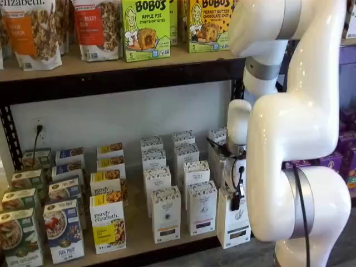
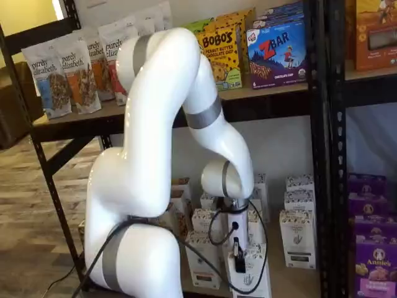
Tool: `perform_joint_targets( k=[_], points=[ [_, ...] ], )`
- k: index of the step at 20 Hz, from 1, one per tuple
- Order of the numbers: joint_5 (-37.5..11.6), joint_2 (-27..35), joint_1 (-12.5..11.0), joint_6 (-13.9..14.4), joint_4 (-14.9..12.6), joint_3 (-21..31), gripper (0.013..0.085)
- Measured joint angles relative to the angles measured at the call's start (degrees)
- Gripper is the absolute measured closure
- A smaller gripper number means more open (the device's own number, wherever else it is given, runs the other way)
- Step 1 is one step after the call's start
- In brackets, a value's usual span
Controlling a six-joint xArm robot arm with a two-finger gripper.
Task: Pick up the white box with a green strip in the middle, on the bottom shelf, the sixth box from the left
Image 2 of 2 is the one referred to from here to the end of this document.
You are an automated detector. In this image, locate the purple Annie's box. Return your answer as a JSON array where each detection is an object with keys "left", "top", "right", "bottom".
[
  {"left": 354, "top": 242, "right": 397, "bottom": 298},
  {"left": 352, "top": 220, "right": 397, "bottom": 246},
  {"left": 347, "top": 173, "right": 389, "bottom": 200},
  {"left": 347, "top": 192, "right": 395, "bottom": 225}
]

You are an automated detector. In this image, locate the black floor power cord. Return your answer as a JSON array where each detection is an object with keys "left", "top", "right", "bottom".
[{"left": 45, "top": 263, "right": 85, "bottom": 292}]

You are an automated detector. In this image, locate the green Bobo's apple pie box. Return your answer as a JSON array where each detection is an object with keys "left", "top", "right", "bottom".
[{"left": 182, "top": 18, "right": 215, "bottom": 35}]

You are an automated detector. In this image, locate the orange snack box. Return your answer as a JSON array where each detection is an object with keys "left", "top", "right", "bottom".
[{"left": 352, "top": 0, "right": 397, "bottom": 73}]

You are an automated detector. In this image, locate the white box orange strip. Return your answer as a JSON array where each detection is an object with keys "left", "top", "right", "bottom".
[
  {"left": 191, "top": 208, "right": 223, "bottom": 237},
  {"left": 185, "top": 231, "right": 222, "bottom": 290},
  {"left": 199, "top": 191, "right": 218, "bottom": 211}
]

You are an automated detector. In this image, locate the black metal shelf rack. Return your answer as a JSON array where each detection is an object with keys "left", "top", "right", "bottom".
[
  {"left": 0, "top": 0, "right": 331, "bottom": 298},
  {"left": 327, "top": 0, "right": 397, "bottom": 298}
]

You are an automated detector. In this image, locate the granola bag orange label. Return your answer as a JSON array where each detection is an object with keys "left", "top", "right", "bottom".
[
  {"left": 53, "top": 38, "right": 103, "bottom": 115},
  {"left": 77, "top": 27, "right": 116, "bottom": 103}
]

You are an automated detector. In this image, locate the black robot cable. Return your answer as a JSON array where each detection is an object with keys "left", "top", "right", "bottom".
[{"left": 73, "top": 198, "right": 269, "bottom": 298}]

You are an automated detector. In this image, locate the granola bag blue label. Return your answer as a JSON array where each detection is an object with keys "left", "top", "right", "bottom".
[{"left": 20, "top": 41, "right": 73, "bottom": 120}]

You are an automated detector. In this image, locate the small cracker box yellow print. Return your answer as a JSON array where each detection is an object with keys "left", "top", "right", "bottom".
[
  {"left": 168, "top": 189, "right": 187, "bottom": 208},
  {"left": 171, "top": 177, "right": 192, "bottom": 200},
  {"left": 169, "top": 204, "right": 190, "bottom": 242}
]

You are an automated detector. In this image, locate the purple ZBar box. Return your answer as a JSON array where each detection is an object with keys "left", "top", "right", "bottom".
[
  {"left": 246, "top": 20, "right": 309, "bottom": 91},
  {"left": 252, "top": 2, "right": 306, "bottom": 30}
]

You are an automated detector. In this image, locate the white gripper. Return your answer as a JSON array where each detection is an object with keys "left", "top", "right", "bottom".
[{"left": 227, "top": 205, "right": 249, "bottom": 274}]

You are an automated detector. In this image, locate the yellow Bobo's peanut butter box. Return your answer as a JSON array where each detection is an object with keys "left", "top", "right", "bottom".
[
  {"left": 215, "top": 8, "right": 257, "bottom": 79},
  {"left": 196, "top": 25, "right": 244, "bottom": 93}
]

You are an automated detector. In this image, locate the white box green strip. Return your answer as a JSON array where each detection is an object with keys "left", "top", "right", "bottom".
[
  {"left": 283, "top": 189, "right": 316, "bottom": 214},
  {"left": 285, "top": 174, "right": 315, "bottom": 194},
  {"left": 279, "top": 209, "right": 318, "bottom": 271},
  {"left": 227, "top": 243, "right": 273, "bottom": 298}
]

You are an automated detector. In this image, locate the white granola bag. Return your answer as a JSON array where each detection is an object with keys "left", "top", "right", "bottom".
[
  {"left": 132, "top": 17, "right": 158, "bottom": 37},
  {"left": 151, "top": 1, "right": 174, "bottom": 32}
]

